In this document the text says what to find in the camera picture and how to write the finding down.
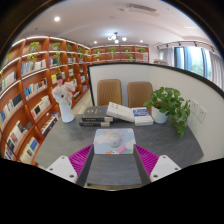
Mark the multi-bulb ceiling lamp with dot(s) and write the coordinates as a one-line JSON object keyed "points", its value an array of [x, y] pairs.
{"points": [[116, 37]]}

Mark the white computer mouse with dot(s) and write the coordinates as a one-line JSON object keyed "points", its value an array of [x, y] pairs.
{"points": [[114, 139]]}

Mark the tan upholstered chair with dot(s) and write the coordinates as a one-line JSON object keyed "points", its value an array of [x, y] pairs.
{"points": [[138, 93], [109, 91]]}

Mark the thick white book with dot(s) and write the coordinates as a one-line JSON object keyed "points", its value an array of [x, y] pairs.
{"points": [[120, 111]]}

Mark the green plant in white pot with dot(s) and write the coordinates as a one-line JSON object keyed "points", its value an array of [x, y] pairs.
{"points": [[159, 116]]}

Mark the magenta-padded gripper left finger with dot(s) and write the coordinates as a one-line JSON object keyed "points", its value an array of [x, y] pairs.
{"points": [[80, 160]]}

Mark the window with curtains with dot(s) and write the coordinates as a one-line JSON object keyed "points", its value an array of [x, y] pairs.
{"points": [[196, 61]]}

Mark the dark hardcover book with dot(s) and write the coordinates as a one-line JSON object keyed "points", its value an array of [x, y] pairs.
{"points": [[93, 124], [95, 113]]}

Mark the pastel cloud print mouse pad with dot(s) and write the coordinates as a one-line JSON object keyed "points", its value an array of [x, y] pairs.
{"points": [[100, 143]]}

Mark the white desk partition panel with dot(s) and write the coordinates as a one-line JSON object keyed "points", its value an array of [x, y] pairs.
{"points": [[133, 73]]}

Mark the orange wooden shelf unit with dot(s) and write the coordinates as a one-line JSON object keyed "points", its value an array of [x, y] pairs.
{"points": [[33, 93]]}

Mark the ceiling air vent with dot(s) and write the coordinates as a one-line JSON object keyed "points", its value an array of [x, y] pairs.
{"points": [[141, 8]]}

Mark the blue cover book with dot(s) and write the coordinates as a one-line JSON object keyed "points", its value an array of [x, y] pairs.
{"points": [[142, 116]]}

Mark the white vase with pink flowers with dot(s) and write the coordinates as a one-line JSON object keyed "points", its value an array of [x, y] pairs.
{"points": [[66, 115]]}

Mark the round recessed ceiling light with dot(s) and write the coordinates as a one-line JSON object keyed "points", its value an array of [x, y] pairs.
{"points": [[57, 19]]}

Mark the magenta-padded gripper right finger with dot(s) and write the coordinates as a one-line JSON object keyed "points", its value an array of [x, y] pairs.
{"points": [[147, 160]]}

